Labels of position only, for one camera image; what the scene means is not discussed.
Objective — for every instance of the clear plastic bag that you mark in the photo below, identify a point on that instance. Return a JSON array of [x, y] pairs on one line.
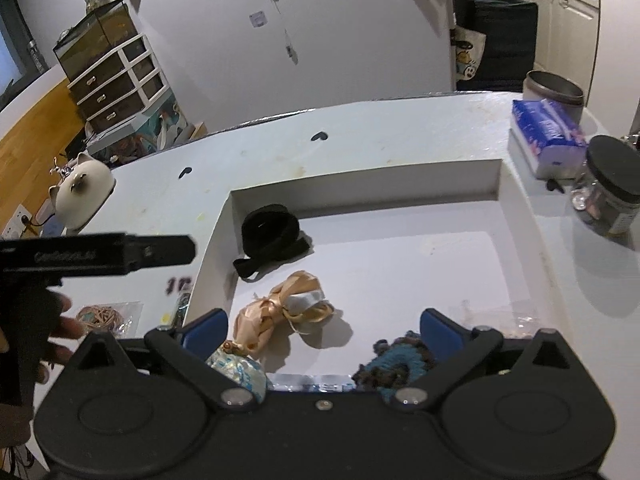
[[505, 320]]

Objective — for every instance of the black hair band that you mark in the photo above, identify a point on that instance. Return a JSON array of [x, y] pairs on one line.
[[270, 227]]

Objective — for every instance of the blue tissue pack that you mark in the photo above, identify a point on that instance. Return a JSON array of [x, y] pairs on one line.
[[545, 130]]

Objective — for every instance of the shallow white box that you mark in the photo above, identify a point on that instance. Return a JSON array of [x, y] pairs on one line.
[[400, 270]]

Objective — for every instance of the glass tank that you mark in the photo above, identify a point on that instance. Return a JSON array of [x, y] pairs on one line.
[[95, 35]]

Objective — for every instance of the white kitchen cabinet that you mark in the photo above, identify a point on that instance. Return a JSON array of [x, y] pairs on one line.
[[560, 35]]

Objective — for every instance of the glass jar with black lid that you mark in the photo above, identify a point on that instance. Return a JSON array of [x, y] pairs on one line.
[[610, 195]]

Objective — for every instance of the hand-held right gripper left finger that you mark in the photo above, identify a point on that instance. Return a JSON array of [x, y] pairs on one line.
[[202, 331]]

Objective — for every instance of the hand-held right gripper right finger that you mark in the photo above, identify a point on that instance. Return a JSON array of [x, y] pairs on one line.
[[440, 334]]

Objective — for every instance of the printed tote bag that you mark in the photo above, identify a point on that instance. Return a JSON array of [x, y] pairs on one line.
[[467, 55]]

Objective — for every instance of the white and brown drawer cabinet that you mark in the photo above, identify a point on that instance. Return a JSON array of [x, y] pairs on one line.
[[115, 85]]

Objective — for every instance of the colourful clutter pile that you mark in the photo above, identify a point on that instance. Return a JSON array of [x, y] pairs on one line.
[[145, 135]]

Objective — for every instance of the cream cat figurine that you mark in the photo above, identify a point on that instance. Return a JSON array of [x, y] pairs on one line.
[[85, 190]]

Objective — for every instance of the person's left hand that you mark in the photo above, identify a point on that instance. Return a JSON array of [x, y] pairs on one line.
[[67, 330]]

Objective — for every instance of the black chair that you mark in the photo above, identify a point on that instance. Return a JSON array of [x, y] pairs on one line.
[[505, 35]]

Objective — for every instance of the clear face mask packet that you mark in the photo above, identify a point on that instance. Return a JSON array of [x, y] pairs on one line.
[[310, 382]]

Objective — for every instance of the peach ribbon scrunchie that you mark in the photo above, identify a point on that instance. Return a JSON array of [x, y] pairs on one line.
[[280, 310]]

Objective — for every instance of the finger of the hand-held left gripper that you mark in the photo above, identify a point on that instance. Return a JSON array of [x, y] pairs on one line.
[[160, 251]]

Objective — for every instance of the round metal tin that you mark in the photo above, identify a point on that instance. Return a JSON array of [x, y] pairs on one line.
[[550, 92]]

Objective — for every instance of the dark blue knitted scrunchie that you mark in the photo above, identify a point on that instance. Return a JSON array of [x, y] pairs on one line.
[[395, 360]]

